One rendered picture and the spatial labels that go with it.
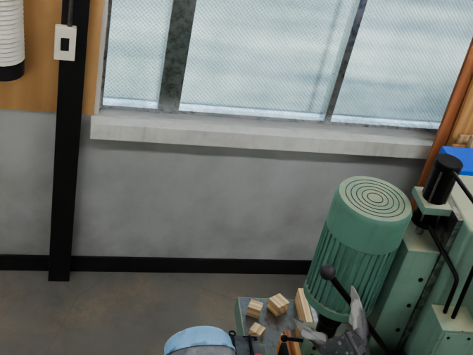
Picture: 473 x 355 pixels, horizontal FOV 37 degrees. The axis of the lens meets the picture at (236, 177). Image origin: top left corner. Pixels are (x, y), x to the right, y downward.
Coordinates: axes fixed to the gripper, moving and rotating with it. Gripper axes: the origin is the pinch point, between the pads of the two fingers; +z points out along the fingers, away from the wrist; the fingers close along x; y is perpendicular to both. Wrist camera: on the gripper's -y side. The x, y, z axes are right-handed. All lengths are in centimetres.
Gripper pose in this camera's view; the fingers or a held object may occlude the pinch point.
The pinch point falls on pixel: (322, 301)
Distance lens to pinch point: 160.1
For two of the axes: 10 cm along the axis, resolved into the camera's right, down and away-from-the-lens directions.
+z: -4.6, -8.4, 2.8
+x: -8.0, 5.3, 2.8
